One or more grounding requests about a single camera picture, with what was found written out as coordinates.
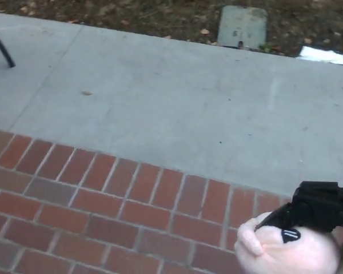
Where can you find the white plush dumpling toy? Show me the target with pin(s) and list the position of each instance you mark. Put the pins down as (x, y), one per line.
(288, 251)

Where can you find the grey ground utility cover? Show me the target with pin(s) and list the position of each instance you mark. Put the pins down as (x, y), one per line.
(243, 27)

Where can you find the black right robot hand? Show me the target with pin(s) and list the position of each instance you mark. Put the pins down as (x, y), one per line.
(320, 208)

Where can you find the black curved metal leg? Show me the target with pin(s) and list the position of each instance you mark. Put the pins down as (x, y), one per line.
(3, 50)

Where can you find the white flat strip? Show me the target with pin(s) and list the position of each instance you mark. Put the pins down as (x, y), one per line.
(323, 55)

